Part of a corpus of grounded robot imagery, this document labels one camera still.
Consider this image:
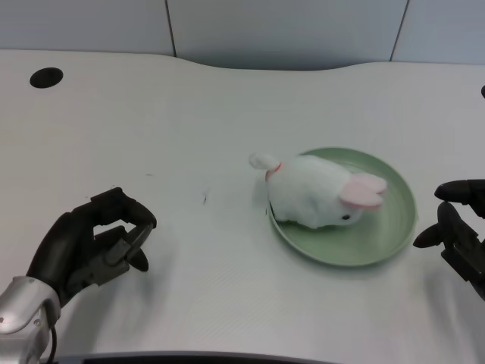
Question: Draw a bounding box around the white plush rabbit doll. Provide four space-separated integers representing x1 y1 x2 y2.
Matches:
248 152 388 230

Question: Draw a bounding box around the green round plate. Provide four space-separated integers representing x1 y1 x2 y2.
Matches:
267 146 420 268

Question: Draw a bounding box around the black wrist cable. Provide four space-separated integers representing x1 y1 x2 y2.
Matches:
48 325 59 359

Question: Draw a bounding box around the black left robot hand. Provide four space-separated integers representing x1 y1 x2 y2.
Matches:
26 187 158 309

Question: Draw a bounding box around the black round cable grommet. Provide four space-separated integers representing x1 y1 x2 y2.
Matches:
30 67 64 89

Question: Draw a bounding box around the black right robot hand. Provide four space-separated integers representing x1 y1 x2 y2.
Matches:
412 179 485 303

